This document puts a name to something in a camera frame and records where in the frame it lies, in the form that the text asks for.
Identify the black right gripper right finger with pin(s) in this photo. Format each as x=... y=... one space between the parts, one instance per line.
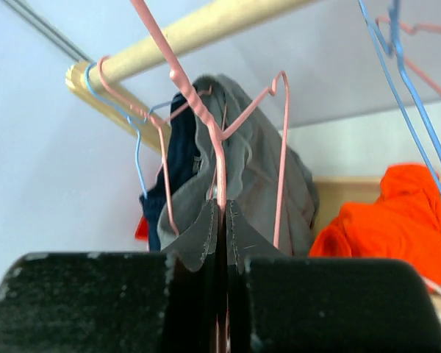
x=242 y=241

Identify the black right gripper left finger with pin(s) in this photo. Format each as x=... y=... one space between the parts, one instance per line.
x=191 y=285

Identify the grey shorts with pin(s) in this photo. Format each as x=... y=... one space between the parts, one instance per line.
x=252 y=170

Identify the navy blue shorts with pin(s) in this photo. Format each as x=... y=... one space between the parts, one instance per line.
x=183 y=158

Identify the pink wire hanger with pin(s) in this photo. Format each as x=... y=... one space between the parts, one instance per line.
x=217 y=135
x=142 y=117
x=421 y=43

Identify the orange shorts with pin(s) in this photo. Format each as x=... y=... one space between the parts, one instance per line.
x=404 y=223

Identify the red plastic bin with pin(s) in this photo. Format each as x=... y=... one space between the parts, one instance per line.
x=141 y=233

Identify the wooden clothes rack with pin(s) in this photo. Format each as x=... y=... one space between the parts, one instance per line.
x=98 y=84

